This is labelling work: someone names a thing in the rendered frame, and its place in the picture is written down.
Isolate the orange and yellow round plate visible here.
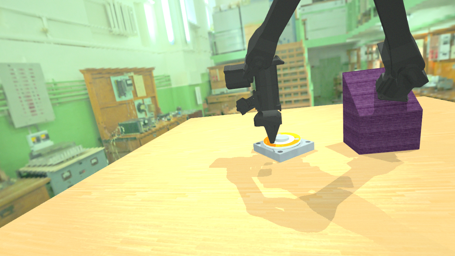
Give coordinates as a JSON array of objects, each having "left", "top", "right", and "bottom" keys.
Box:
[{"left": 263, "top": 133, "right": 301, "bottom": 149}]

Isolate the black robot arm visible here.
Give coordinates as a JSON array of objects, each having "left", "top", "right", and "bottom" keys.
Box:
[{"left": 223, "top": 0, "right": 429, "bottom": 115}]

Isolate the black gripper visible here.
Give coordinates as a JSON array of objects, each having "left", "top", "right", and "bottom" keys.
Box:
[{"left": 254, "top": 84, "right": 282, "bottom": 144}]

